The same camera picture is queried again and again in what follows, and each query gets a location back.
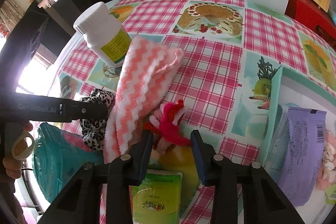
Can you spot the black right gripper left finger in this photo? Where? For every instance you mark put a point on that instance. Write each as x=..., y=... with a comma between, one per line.
x=79, y=200

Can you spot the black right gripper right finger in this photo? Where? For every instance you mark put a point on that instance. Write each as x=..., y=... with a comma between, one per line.
x=263, y=200

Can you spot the green tissue pack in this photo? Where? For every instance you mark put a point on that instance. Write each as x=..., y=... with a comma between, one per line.
x=157, y=200

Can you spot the light green cloth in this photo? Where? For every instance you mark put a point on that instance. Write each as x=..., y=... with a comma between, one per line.
x=330, y=197

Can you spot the purple wipes packet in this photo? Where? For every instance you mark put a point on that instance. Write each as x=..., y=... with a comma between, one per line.
x=304, y=154

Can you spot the teal plastic bag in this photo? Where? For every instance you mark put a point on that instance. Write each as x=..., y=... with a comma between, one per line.
x=57, y=156

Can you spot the mint green white box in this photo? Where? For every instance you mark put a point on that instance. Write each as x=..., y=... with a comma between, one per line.
x=291, y=87

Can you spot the white pill bottle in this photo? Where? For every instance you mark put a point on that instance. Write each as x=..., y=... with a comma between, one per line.
x=104, y=34

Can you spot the pink white striped towel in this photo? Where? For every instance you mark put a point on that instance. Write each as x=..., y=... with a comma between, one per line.
x=147, y=73

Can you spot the pink checkered tablecloth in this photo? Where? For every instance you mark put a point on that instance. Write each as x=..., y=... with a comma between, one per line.
x=222, y=77

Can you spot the red box with handle slot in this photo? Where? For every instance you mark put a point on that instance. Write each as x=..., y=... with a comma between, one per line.
x=314, y=18

